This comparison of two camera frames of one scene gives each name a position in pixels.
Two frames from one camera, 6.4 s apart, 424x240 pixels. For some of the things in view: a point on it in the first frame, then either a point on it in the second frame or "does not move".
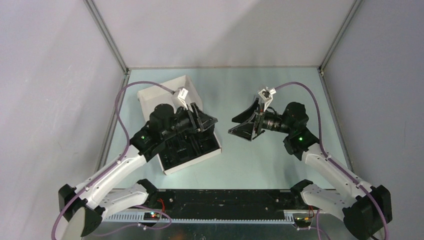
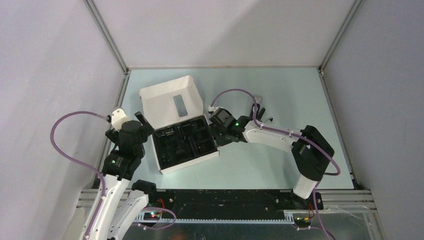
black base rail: x=225 y=204 does not move
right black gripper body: x=274 y=121 → x=220 y=135
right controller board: x=302 y=222 does not move
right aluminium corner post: x=355 y=7 does not move
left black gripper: x=204 y=121 → x=147 y=128
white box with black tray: x=188 y=149 does not move
